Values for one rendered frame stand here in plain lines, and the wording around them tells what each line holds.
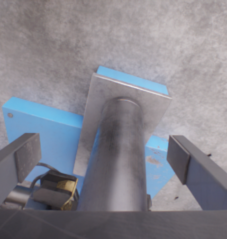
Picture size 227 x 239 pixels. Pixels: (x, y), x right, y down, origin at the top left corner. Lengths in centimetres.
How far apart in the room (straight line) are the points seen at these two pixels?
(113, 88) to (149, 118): 26
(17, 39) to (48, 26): 19
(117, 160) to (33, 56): 75
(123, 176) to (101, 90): 46
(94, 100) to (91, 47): 27
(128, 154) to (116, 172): 8
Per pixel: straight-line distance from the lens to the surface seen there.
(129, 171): 54
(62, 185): 87
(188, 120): 116
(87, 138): 106
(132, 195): 50
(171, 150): 16
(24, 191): 108
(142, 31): 89
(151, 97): 85
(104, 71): 90
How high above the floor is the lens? 87
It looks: 51 degrees down
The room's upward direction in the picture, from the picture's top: 170 degrees counter-clockwise
